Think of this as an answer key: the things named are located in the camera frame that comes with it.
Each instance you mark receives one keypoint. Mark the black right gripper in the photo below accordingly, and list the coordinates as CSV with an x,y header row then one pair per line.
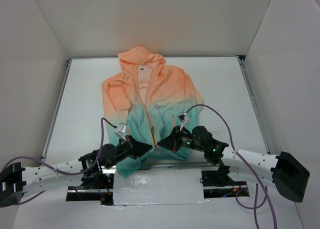
x,y
175,139

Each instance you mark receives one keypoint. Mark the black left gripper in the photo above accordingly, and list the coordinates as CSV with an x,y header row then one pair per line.
x,y
132,147

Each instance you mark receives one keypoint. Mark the orange and teal hooded jacket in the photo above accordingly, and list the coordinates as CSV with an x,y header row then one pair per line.
x,y
147,96

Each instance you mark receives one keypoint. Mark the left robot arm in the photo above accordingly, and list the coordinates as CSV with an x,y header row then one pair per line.
x,y
17,181

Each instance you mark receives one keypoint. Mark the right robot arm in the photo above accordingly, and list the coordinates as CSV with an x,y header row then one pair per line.
x,y
282,172

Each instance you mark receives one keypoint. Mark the white taped front panel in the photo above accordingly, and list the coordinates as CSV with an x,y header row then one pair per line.
x,y
159,187

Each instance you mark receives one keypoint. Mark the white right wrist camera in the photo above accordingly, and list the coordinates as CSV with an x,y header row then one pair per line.
x,y
183,118

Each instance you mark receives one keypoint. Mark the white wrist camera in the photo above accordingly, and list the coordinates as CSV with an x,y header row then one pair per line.
x,y
120,131
183,118

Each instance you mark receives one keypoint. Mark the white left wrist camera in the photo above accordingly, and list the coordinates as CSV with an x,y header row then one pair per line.
x,y
120,131

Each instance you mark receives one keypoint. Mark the aluminium table frame rail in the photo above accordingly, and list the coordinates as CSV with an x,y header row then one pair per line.
x,y
264,134

